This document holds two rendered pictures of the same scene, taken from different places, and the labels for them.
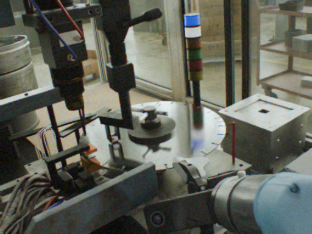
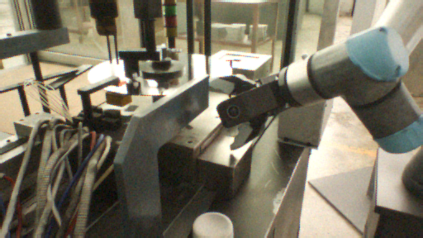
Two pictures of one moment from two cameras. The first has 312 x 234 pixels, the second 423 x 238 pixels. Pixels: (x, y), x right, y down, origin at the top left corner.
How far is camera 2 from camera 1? 0.31 m
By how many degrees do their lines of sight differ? 27
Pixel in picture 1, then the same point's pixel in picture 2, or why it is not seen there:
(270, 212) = (368, 49)
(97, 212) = (177, 116)
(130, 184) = (196, 91)
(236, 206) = (321, 68)
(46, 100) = (35, 43)
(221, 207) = (299, 79)
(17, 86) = not seen: outside the picture
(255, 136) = not seen: hidden behind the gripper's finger
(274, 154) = not seen: hidden behind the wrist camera
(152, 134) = (169, 70)
